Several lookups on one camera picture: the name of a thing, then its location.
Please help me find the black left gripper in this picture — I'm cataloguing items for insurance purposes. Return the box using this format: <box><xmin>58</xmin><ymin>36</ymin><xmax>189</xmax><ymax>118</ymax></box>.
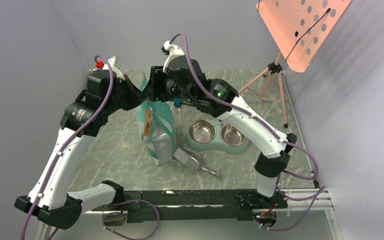
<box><xmin>104</xmin><ymin>74</ymin><xmax>148</xmax><ymax>116</ymax></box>

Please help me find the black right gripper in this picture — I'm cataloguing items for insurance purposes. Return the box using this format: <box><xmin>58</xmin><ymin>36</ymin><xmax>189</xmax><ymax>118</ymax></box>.
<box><xmin>142</xmin><ymin>65</ymin><xmax>196</xmax><ymax>104</ymax></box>

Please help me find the green pet food bag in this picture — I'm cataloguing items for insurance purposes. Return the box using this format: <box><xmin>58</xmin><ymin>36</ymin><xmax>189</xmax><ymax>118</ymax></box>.
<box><xmin>135</xmin><ymin>72</ymin><xmax>178</xmax><ymax>167</ymax></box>

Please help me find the metal food scoop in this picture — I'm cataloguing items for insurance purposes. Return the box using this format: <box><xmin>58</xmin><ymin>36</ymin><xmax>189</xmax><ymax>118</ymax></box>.
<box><xmin>173</xmin><ymin>147</ymin><xmax>222</xmax><ymax>179</ymax></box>

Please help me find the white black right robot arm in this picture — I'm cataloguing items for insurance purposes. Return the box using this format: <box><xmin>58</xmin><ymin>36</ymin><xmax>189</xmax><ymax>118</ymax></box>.
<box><xmin>143</xmin><ymin>56</ymin><xmax>297</xmax><ymax>208</ymax></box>

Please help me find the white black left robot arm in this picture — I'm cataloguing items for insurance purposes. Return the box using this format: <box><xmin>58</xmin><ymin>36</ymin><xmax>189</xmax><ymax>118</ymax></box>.
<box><xmin>14</xmin><ymin>69</ymin><xmax>145</xmax><ymax>230</ymax></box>

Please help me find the teal double pet bowl stand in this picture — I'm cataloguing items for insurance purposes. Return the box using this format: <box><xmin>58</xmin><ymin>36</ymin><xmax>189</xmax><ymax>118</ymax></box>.
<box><xmin>186</xmin><ymin>119</ymin><xmax>250</xmax><ymax>155</ymax></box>

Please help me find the blue building block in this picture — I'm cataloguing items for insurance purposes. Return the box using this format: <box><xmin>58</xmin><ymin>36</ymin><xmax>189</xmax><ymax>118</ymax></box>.
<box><xmin>173</xmin><ymin>97</ymin><xmax>182</xmax><ymax>108</ymax></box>

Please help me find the steel bowl left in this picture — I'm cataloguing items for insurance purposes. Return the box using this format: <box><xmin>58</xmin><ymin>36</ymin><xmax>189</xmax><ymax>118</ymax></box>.
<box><xmin>188</xmin><ymin>120</ymin><xmax>216</xmax><ymax>144</ymax></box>

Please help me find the steel bowl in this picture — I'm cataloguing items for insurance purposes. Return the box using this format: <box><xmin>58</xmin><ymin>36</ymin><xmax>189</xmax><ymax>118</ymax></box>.
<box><xmin>220</xmin><ymin>123</ymin><xmax>248</xmax><ymax>148</ymax></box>
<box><xmin>188</xmin><ymin>120</ymin><xmax>216</xmax><ymax>144</ymax></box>

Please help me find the steel bowl right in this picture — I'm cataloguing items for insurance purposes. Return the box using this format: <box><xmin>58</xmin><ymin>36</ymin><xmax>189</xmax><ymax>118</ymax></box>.
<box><xmin>220</xmin><ymin>123</ymin><xmax>248</xmax><ymax>148</ymax></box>

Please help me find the pink tripod stand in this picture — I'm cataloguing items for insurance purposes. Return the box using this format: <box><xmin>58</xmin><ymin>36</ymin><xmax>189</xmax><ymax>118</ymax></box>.
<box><xmin>238</xmin><ymin>51</ymin><xmax>289</xmax><ymax>129</ymax></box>

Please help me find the pink perforated board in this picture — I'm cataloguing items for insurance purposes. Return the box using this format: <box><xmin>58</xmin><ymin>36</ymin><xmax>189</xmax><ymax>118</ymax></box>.
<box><xmin>255</xmin><ymin>0</ymin><xmax>352</xmax><ymax>73</ymax></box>

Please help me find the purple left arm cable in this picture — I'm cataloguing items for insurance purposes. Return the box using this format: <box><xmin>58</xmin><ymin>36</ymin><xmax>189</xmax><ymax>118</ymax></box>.
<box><xmin>19</xmin><ymin>54</ymin><xmax>115</xmax><ymax>240</ymax></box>

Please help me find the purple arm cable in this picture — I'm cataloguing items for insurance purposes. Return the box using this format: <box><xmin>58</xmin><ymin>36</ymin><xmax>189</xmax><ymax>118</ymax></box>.
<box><xmin>19</xmin><ymin>54</ymin><xmax>115</xmax><ymax>240</ymax></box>
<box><xmin>168</xmin><ymin>32</ymin><xmax>327</xmax><ymax>232</ymax></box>

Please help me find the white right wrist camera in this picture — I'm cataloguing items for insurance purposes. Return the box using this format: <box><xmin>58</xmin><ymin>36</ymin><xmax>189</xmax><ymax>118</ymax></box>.
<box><xmin>161</xmin><ymin>40</ymin><xmax>185</xmax><ymax>73</ymax></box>

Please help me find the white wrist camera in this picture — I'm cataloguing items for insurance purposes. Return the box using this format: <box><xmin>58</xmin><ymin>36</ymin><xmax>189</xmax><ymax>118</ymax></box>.
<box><xmin>161</xmin><ymin>40</ymin><xmax>185</xmax><ymax>73</ymax></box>
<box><xmin>94</xmin><ymin>55</ymin><xmax>125</xmax><ymax>80</ymax></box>

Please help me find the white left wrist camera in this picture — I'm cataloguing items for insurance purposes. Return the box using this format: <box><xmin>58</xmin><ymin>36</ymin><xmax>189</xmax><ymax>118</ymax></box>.
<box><xmin>94</xmin><ymin>55</ymin><xmax>125</xmax><ymax>80</ymax></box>

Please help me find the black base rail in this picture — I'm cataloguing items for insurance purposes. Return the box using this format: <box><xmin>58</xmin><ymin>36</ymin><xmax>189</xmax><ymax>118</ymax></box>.
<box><xmin>92</xmin><ymin>189</ymin><xmax>288</xmax><ymax>223</ymax></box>

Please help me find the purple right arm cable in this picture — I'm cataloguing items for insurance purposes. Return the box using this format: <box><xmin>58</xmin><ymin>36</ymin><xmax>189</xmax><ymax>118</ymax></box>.
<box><xmin>168</xmin><ymin>32</ymin><xmax>327</xmax><ymax>232</ymax></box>

